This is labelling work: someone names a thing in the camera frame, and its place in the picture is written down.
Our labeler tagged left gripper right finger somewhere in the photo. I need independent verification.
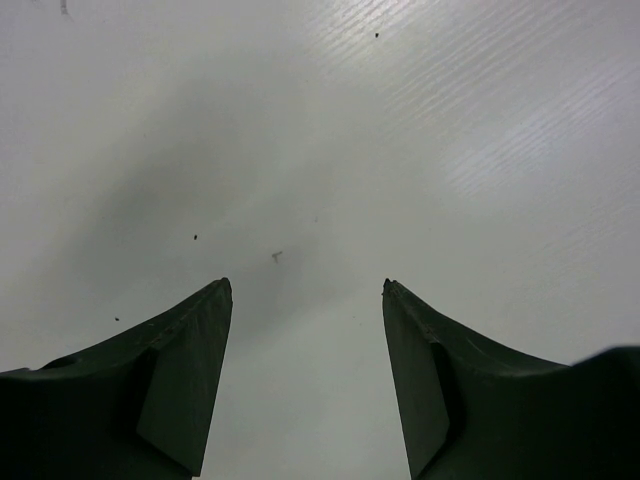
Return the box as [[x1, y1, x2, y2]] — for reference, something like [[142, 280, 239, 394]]
[[382, 280, 639, 479]]

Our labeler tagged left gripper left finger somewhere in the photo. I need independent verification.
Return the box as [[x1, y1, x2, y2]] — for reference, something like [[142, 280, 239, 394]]
[[1, 278, 233, 479]]

